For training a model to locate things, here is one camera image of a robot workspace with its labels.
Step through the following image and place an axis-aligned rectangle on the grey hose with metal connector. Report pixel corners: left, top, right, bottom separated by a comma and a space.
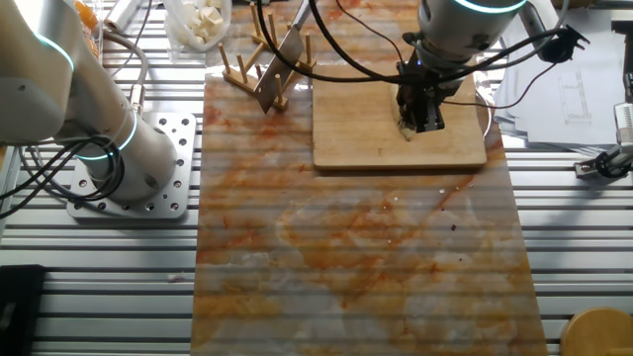
101, 29, 149, 118

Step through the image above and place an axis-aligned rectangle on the clear plastic fruit container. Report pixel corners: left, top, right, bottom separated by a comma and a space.
73, 0, 105, 60

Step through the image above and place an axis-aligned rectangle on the plastic bag of radish chunks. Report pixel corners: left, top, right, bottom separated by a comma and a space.
162, 0, 233, 53

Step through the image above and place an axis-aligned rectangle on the small clamp mounted camera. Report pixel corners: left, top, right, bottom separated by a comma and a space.
573, 73, 633, 180

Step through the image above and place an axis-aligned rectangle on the wooden cutting board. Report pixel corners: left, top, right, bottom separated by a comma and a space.
312, 63, 495, 172

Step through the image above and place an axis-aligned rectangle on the orange fruit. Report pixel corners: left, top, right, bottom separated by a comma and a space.
74, 0, 99, 30

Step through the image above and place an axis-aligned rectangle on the white paper stack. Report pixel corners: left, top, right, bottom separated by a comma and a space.
494, 7, 633, 154

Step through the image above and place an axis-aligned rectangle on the white plastic wrap roll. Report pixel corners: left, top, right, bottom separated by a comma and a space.
103, 0, 142, 32

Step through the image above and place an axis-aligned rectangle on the steel cleaver knife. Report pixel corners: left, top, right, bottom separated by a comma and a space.
252, 0, 312, 115

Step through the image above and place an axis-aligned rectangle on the silver camera mount bracket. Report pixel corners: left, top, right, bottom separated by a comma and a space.
517, 0, 563, 39

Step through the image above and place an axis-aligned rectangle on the wooden dish rack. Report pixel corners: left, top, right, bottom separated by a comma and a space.
217, 2, 317, 113

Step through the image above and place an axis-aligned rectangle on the marble pattern table mat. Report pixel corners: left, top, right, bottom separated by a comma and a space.
190, 0, 550, 356

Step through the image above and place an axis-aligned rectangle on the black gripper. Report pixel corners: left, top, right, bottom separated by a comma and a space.
395, 58, 466, 134

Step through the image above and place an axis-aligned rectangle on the wooden mug tree stand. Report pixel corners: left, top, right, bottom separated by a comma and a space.
561, 306, 633, 356

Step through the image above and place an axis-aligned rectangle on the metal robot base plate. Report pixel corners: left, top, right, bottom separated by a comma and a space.
66, 112, 198, 221

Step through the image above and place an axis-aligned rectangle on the black base cable bundle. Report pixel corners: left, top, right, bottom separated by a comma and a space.
0, 135, 126, 220

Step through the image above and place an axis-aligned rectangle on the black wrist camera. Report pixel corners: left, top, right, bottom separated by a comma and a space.
541, 24, 590, 64

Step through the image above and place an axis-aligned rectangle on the black box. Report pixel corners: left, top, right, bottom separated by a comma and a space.
0, 264, 48, 356

